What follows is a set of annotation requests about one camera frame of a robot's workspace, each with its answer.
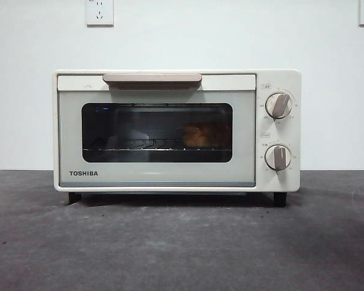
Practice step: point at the braided golden bread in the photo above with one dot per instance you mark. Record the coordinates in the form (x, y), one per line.
(204, 135)

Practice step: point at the cream timer oven knob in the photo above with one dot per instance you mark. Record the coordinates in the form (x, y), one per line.
(278, 156)

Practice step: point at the cream temperature oven knob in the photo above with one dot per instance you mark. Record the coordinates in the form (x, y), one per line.
(279, 104)

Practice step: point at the white Toshiba toaster oven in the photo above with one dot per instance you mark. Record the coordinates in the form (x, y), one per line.
(296, 130)

